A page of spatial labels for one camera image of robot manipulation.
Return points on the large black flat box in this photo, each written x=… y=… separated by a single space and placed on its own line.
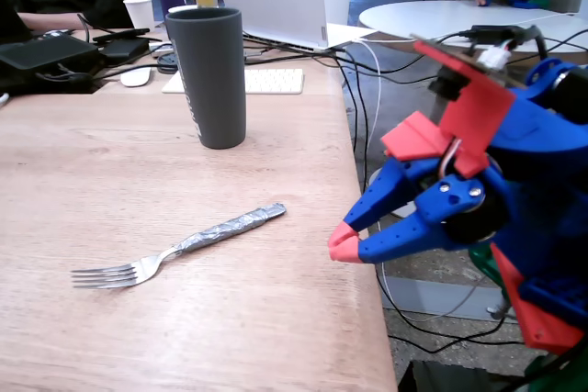
x=46 y=54

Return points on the green table clamp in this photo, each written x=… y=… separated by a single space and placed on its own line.
x=482 y=263
x=560 y=376

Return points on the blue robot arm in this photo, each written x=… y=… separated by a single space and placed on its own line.
x=539 y=77

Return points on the gray tall glass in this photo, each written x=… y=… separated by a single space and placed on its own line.
x=216 y=89

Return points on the black slim stick device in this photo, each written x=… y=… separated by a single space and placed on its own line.
x=119 y=35

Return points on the white round container rim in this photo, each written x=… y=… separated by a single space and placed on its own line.
x=181 y=8

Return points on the black wrist camera lens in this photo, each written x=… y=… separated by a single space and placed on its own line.
x=448 y=84

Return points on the seated person bare forearm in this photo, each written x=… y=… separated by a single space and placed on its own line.
x=50 y=21

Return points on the red robot base plate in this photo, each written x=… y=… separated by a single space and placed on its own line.
x=537 y=323

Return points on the black fabric bag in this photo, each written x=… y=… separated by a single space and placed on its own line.
x=450 y=378

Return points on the white computer mouse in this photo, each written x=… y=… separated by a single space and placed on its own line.
x=136 y=77

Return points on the black power adapter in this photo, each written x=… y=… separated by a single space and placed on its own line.
x=496 y=32

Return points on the white round pedestal table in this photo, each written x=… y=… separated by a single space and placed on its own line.
x=436 y=18

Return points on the black power brick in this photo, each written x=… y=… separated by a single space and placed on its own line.
x=124 y=48

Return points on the red camera mount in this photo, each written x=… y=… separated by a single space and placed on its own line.
x=478 y=112

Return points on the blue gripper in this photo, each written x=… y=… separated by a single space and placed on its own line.
x=452 y=196

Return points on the white keyboard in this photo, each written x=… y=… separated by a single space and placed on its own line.
x=275 y=82

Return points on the white paper cup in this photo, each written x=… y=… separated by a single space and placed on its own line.
x=139 y=13

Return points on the black round puck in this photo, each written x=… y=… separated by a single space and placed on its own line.
x=166 y=61

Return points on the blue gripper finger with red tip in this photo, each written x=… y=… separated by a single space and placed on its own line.
x=404 y=236
x=381 y=194

